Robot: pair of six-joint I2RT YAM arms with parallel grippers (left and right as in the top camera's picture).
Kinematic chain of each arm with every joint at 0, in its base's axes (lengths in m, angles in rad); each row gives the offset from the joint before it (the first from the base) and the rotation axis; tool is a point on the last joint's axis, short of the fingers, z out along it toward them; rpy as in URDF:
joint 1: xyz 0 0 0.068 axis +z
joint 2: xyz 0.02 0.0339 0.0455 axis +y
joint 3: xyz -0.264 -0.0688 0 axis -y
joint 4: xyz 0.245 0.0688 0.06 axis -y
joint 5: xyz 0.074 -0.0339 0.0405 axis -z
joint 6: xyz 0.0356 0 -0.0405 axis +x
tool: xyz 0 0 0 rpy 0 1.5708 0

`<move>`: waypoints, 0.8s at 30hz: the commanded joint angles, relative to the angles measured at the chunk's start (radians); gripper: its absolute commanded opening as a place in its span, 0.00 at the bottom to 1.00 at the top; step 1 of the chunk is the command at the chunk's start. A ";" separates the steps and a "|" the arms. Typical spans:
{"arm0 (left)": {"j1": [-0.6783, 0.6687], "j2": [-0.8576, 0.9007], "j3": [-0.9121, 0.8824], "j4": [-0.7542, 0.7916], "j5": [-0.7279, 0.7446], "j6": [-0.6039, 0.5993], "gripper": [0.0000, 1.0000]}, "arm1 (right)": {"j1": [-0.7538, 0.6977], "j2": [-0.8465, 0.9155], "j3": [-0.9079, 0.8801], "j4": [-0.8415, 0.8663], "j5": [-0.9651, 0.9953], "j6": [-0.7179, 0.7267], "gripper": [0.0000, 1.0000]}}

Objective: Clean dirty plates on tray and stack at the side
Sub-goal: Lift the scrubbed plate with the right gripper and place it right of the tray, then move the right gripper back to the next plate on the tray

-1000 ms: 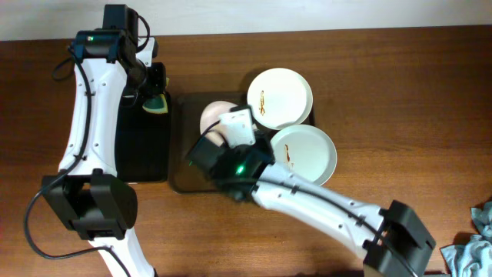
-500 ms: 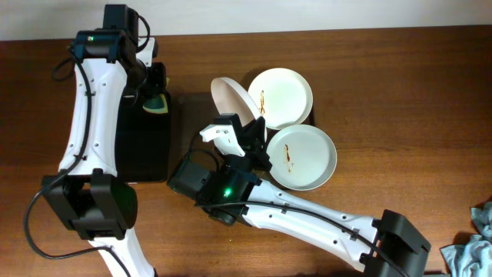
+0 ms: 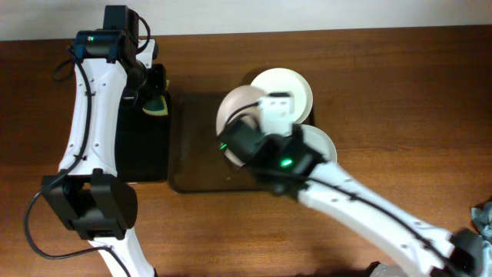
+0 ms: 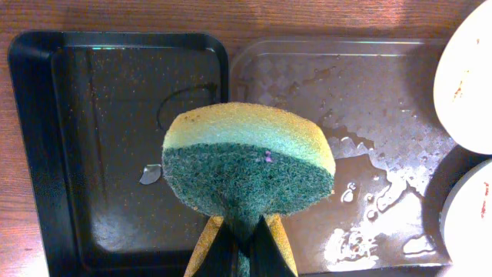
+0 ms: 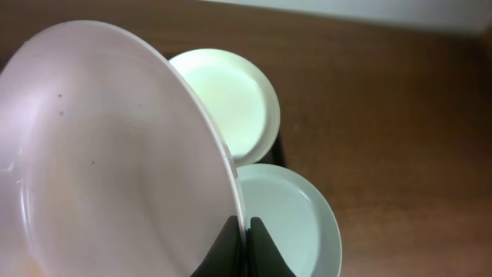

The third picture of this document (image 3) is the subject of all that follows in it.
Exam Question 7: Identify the white plate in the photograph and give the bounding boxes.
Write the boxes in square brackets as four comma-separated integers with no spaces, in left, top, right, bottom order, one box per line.
[251,68,313,123]
[215,85,268,169]

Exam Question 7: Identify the blue grey cloth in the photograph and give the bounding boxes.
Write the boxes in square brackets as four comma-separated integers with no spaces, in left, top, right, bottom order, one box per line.
[470,202,491,240]

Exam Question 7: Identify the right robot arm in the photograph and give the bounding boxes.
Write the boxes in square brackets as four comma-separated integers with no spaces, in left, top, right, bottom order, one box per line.
[218,119,491,276]

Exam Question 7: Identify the brown serving tray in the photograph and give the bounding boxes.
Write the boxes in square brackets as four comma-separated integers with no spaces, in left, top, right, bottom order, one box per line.
[167,92,317,194]

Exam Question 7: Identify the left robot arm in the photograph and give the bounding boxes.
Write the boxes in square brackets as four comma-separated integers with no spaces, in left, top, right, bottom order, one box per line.
[39,5,171,276]

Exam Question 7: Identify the black plastic tray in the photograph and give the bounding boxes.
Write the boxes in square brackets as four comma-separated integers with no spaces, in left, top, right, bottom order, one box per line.
[115,94,172,182]

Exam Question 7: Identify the green yellow sponge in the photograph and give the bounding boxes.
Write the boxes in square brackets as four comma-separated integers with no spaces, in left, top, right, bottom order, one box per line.
[142,80,170,117]

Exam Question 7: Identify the white plate back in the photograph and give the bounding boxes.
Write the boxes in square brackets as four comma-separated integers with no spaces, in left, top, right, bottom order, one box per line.
[251,68,313,123]

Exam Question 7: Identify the pale blue plate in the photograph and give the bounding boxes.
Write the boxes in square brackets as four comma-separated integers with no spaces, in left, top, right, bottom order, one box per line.
[300,125,337,162]

